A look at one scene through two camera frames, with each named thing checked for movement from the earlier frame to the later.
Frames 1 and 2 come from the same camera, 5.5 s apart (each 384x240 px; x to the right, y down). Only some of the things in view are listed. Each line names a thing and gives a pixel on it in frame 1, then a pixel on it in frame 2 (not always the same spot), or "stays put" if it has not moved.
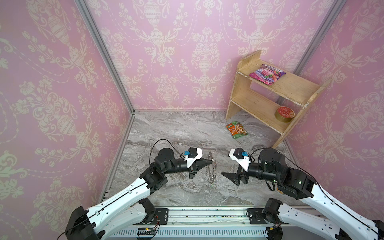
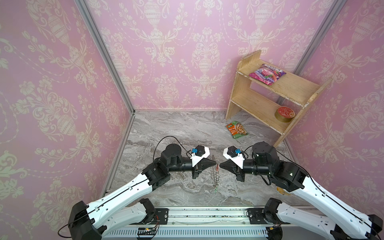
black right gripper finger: (233, 177) to (230, 166)
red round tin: (284, 114) stays put
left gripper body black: (192, 171) stays put
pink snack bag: (267, 74) stays put
